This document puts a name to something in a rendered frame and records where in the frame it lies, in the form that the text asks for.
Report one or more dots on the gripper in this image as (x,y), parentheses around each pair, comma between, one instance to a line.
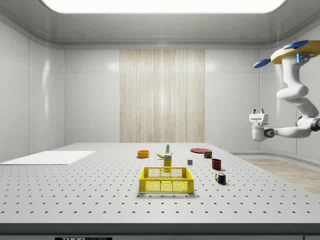
(259,118)

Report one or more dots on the red mug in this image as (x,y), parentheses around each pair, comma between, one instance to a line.
(216,164)

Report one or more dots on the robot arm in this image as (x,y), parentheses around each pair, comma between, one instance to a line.
(292,75)

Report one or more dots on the flat-sided can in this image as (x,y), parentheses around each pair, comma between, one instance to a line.
(207,154)

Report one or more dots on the drone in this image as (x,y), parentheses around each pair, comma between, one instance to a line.
(283,53)

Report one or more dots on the red plate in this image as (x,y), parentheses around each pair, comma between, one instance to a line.
(197,150)

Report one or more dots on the grey cube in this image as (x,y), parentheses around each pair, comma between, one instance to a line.
(190,162)

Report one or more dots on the yellow and white box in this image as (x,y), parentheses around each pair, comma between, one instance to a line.
(167,160)

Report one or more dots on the banana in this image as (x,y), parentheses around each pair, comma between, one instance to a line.
(160,156)

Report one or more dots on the yellow basket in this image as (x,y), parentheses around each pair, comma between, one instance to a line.
(166,185)

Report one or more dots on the yellow bowl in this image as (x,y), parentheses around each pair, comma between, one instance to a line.
(143,154)

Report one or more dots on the white board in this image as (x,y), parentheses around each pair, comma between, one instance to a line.
(47,157)

